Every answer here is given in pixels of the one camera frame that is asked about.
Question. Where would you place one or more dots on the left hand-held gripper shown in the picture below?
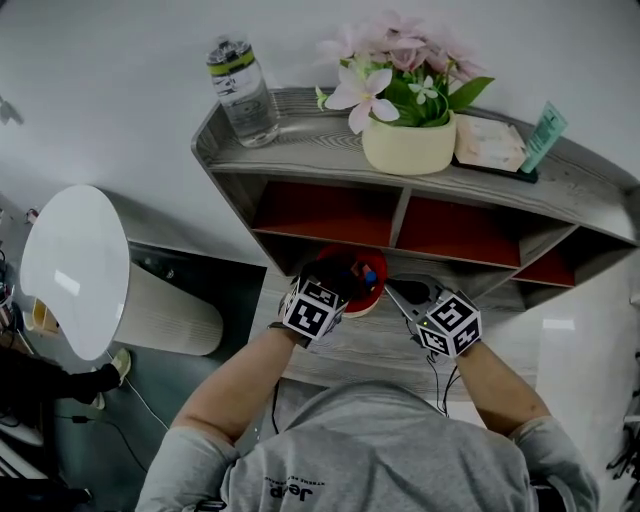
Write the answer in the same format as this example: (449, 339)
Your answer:
(312, 310)

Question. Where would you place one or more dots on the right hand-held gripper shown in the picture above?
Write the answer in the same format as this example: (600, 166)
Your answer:
(450, 325)

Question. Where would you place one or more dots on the blue plastic block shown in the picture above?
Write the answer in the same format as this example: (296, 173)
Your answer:
(370, 278)

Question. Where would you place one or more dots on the person's left forearm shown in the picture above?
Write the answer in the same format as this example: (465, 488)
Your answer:
(225, 390)

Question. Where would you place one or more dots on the person's right forearm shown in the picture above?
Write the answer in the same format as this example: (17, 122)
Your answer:
(500, 390)

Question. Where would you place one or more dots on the red and cream bucket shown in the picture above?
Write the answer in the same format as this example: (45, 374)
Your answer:
(367, 300)

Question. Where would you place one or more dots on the flowering plant in cream pot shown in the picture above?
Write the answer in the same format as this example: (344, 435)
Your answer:
(405, 145)

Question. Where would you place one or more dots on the person's grey t-shirt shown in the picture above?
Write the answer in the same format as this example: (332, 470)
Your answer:
(375, 450)

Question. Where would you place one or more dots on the grey wooden shelf unit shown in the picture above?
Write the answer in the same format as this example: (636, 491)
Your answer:
(310, 155)

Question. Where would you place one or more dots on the black tray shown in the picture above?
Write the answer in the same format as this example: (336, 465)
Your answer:
(527, 176)

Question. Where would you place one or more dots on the cream tissue pack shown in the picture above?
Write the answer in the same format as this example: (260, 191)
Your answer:
(487, 142)

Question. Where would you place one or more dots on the teal tube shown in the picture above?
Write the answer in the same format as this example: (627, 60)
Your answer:
(545, 135)

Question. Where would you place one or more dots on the clear water bottle green band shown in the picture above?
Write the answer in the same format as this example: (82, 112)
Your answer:
(245, 95)

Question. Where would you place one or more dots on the small wooden drawer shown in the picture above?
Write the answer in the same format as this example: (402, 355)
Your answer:
(45, 315)

